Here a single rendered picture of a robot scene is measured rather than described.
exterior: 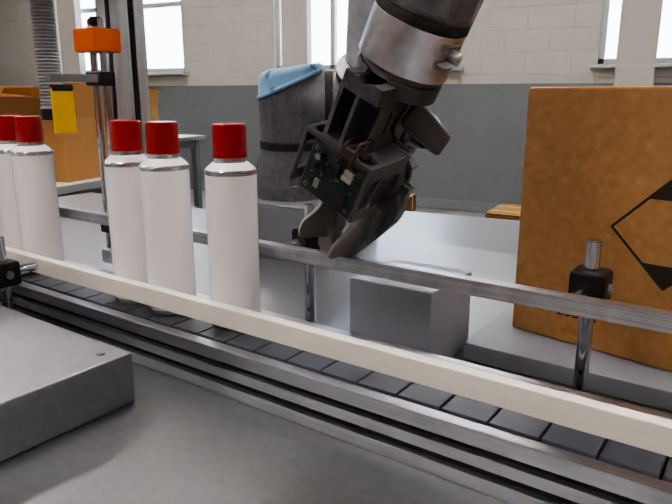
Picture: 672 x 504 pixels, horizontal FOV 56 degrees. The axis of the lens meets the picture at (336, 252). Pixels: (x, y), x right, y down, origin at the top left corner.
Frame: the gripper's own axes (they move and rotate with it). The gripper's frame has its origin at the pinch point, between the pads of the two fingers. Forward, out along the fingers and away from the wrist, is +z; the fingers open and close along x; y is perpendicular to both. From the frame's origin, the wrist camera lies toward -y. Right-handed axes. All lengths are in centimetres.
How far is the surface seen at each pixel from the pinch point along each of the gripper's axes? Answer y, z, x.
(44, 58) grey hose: -5, 8, -58
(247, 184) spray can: 4.5, -3.3, -9.4
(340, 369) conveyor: 9.1, 3.0, 9.0
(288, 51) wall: -476, 192, -361
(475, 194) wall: -504, 224, -123
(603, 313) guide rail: 1.8, -12.1, 23.1
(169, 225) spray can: 7.4, 5.0, -15.4
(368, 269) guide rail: 2.1, -2.3, 4.8
